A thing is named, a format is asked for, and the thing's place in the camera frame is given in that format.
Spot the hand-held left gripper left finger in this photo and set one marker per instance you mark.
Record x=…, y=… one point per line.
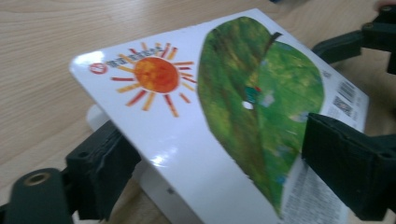
x=99, y=168

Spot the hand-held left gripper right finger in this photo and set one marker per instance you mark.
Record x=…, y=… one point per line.
x=342, y=165

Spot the white book with green leaf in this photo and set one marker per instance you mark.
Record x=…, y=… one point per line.
x=186, y=130

